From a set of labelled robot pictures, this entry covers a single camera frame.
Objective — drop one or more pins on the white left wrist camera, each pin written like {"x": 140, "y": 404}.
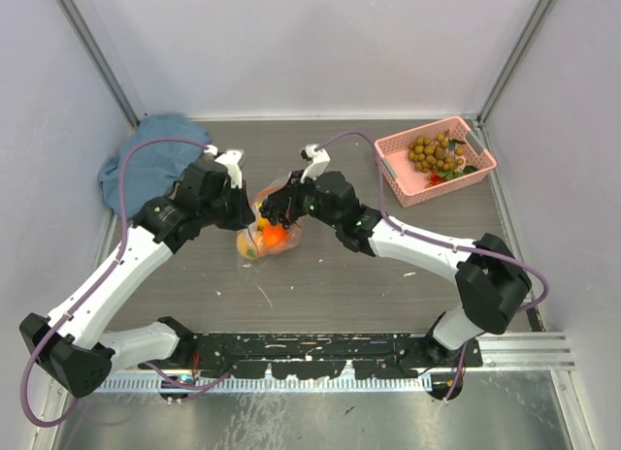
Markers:
{"x": 232, "y": 160}

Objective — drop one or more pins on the aluminium frame post right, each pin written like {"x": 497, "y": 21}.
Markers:
{"x": 526, "y": 37}

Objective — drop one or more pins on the aluminium frame post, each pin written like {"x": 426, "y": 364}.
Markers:
{"x": 93, "y": 49}
{"x": 526, "y": 37}

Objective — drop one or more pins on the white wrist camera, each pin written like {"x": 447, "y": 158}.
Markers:
{"x": 318, "y": 160}
{"x": 232, "y": 160}

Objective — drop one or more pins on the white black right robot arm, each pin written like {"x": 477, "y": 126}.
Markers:
{"x": 490, "y": 283}

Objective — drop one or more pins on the orange persimmon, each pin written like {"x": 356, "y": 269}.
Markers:
{"x": 274, "y": 239}

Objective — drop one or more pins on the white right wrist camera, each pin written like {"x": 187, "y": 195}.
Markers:
{"x": 318, "y": 160}

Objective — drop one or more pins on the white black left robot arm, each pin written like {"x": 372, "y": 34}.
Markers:
{"x": 71, "y": 344}

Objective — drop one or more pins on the dark grape bunch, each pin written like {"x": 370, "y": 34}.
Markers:
{"x": 274, "y": 216}

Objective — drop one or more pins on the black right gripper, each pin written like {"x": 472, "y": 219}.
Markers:
{"x": 288, "y": 197}

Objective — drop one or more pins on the clear zip top bag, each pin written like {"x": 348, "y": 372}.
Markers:
{"x": 294, "y": 233}

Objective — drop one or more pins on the yellow round fruit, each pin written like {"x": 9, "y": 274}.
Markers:
{"x": 263, "y": 223}

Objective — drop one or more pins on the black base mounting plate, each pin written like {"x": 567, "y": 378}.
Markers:
{"x": 305, "y": 357}

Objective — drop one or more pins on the orange-yellow peach fruit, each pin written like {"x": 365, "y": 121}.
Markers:
{"x": 250, "y": 244}

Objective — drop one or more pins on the brown longan bunch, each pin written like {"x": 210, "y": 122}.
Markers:
{"x": 439, "y": 154}

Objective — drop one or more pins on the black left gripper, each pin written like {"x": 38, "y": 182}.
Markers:
{"x": 241, "y": 217}

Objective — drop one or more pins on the aluminium frame post left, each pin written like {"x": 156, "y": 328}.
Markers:
{"x": 93, "y": 49}

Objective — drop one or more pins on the blue cloth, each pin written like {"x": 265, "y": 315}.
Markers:
{"x": 153, "y": 169}

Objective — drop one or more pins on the pink perforated plastic basket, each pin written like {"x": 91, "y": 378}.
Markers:
{"x": 409, "y": 185}

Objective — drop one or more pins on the white slotted cable duct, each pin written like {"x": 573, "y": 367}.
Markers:
{"x": 151, "y": 382}

